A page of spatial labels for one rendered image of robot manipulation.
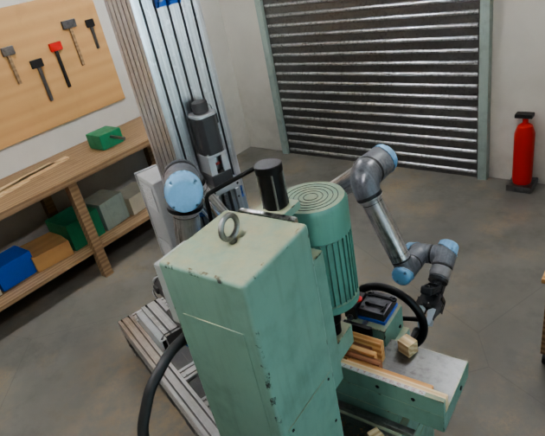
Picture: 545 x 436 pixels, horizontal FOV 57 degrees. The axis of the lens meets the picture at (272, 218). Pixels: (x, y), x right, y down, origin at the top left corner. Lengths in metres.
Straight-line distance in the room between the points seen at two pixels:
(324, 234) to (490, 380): 1.73
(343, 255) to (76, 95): 3.52
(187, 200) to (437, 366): 0.88
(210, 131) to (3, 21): 2.65
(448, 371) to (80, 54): 3.73
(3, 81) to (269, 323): 3.52
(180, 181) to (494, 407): 1.79
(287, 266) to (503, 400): 1.85
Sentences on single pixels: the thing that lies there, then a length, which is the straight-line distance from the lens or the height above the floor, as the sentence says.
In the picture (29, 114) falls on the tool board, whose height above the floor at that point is 1.21.
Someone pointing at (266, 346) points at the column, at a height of 1.36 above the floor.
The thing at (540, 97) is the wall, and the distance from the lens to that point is 4.18.
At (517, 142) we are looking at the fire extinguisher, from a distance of 4.16.
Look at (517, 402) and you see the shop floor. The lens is 2.69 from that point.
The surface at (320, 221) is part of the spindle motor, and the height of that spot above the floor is 1.45.
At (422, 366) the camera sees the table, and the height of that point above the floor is 0.90.
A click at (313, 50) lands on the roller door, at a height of 1.07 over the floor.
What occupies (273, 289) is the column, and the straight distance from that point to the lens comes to 0.95.
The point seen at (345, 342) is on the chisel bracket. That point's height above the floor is 1.01.
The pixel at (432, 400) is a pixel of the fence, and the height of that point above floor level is 0.95.
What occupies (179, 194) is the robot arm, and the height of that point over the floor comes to 1.41.
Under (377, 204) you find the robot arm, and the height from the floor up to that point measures 1.14.
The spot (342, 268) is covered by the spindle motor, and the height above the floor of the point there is 1.30.
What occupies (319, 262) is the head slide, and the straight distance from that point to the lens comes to 1.17.
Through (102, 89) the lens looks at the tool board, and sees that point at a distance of 4.60.
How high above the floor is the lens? 2.03
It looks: 29 degrees down
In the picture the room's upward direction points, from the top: 12 degrees counter-clockwise
